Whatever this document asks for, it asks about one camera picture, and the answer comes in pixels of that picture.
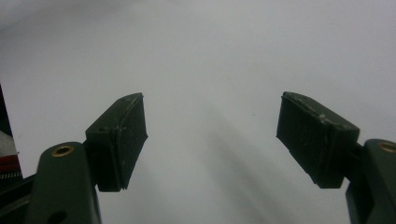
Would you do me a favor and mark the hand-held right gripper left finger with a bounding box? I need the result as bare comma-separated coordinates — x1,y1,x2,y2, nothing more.
84,91,149,193

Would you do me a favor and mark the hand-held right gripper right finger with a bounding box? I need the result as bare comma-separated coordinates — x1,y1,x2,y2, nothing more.
276,91,361,189

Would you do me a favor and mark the red and white object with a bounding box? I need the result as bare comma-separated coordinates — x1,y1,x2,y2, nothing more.
0,83,24,189

